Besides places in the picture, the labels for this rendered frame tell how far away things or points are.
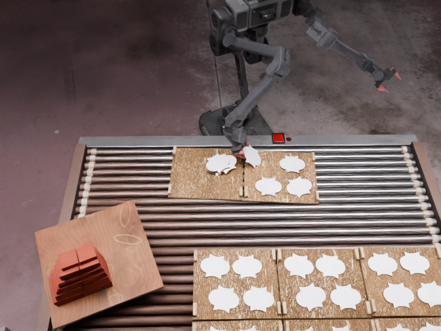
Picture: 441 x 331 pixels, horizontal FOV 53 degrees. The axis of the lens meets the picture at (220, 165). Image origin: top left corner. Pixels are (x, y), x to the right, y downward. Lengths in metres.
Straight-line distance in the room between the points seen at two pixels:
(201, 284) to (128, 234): 0.43
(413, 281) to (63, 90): 3.44
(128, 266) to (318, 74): 3.06
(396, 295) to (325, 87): 2.60
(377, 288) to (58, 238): 1.56
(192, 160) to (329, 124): 1.88
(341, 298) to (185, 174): 1.05
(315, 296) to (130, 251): 0.91
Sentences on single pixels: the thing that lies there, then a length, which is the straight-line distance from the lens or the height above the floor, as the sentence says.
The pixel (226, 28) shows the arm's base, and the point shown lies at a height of 1.48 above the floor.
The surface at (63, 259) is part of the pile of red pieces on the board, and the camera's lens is 1.91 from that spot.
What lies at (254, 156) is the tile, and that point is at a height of 0.98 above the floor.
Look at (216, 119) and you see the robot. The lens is 3.71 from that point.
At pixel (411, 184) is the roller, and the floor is 0.92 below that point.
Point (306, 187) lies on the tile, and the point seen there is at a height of 0.95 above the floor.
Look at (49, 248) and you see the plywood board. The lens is 2.29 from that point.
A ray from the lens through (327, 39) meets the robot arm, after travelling 2.37.
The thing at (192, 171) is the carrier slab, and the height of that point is 0.94.
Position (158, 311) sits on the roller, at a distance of 2.19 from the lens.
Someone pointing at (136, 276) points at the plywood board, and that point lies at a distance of 2.13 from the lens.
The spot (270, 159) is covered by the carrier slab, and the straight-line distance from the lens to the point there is 2.59.
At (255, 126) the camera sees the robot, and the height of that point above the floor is 0.24.
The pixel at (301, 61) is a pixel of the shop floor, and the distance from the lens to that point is 4.71.
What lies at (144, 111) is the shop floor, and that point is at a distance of 4.15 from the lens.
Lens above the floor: 2.98
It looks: 54 degrees down
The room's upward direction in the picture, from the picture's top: 2 degrees clockwise
